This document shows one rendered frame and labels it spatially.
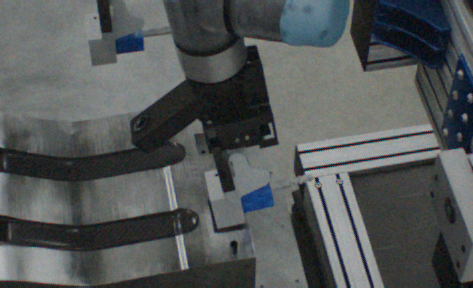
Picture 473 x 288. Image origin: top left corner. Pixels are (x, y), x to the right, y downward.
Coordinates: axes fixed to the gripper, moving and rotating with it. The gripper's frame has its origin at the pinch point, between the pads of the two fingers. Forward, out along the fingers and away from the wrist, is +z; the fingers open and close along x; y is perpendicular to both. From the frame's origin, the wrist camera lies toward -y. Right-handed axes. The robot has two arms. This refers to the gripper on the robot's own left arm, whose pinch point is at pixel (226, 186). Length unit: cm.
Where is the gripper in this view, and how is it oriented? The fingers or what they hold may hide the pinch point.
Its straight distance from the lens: 132.7
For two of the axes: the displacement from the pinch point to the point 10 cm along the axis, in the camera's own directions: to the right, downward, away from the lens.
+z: 1.6, 6.8, 7.1
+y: 9.7, -2.4, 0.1
